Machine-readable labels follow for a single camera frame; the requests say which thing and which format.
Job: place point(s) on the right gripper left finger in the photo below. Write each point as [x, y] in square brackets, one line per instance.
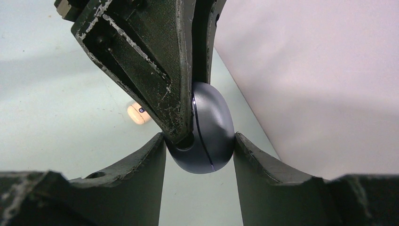
[126, 193]

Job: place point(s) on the beige earbud charging case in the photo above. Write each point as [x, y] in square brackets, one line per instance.
[138, 114]

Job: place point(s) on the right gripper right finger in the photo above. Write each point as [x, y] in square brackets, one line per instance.
[272, 193]

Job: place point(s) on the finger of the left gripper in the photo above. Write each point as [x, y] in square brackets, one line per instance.
[145, 46]
[204, 25]

